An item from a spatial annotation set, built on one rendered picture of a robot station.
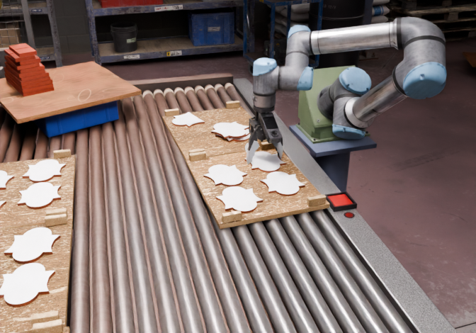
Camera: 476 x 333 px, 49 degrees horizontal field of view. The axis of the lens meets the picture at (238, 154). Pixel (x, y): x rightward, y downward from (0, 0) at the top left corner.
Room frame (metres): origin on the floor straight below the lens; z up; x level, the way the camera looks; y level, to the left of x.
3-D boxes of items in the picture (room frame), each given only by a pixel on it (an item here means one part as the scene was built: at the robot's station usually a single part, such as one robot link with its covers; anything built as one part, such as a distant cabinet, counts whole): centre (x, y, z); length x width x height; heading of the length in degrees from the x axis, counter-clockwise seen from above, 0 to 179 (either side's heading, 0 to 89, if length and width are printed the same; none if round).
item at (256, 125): (1.61, -0.08, 1.08); 0.09 x 0.08 x 0.12; 19
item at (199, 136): (1.86, 0.08, 0.93); 0.41 x 0.35 x 0.02; 19
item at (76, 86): (2.07, 0.75, 1.03); 0.50 x 0.50 x 0.02; 37
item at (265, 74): (1.61, -0.09, 1.24); 0.09 x 0.08 x 0.11; 81
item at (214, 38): (6.10, 0.32, 0.32); 0.50 x 0.41 x 0.37; 104
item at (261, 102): (1.61, -0.08, 1.16); 0.08 x 0.08 x 0.05
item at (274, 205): (1.46, -0.05, 0.93); 0.41 x 0.35 x 0.02; 18
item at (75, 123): (2.02, 0.71, 0.97); 0.31 x 0.31 x 0.10; 37
